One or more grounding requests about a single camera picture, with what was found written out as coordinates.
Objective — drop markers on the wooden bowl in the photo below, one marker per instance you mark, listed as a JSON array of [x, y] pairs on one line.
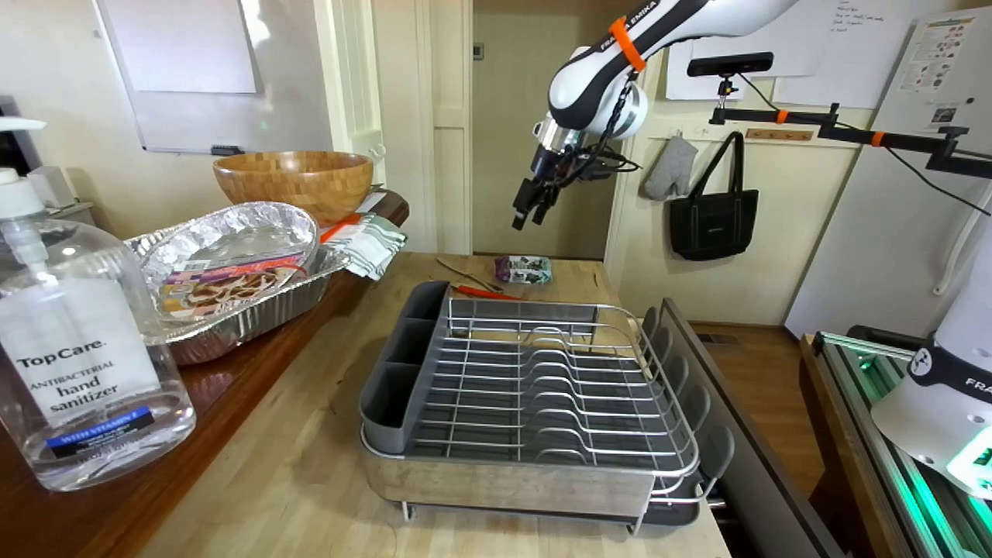
[[294, 181]]

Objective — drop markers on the grey dish rack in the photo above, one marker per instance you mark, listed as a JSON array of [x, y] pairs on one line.
[[536, 414]]

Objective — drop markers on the clear hand sanitizer bottle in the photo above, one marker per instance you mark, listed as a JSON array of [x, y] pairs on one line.
[[83, 350]]

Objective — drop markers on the white wall whiteboard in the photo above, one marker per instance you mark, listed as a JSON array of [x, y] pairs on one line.
[[195, 63]]

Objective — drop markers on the teal sponge packet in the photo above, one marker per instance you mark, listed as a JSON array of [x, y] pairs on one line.
[[522, 269]]

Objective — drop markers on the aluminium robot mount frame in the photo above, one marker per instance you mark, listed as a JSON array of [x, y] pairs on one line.
[[910, 513]]

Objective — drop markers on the aluminium foil tray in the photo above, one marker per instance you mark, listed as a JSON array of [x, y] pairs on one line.
[[237, 267]]

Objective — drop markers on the red silicone spatula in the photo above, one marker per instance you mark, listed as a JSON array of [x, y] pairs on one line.
[[481, 291]]

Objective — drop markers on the grey oven mitt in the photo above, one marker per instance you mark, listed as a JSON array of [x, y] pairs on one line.
[[666, 167]]

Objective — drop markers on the white refrigerator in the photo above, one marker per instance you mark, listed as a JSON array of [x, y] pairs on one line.
[[879, 248]]

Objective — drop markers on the black bar camera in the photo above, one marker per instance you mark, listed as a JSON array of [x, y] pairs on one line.
[[729, 63]]

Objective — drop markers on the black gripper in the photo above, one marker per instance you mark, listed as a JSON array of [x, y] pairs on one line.
[[542, 173]]

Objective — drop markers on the black tote bag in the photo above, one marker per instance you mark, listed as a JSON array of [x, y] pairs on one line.
[[713, 222]]

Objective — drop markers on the dark brown wooden counter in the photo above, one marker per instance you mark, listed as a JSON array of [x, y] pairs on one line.
[[227, 387]]

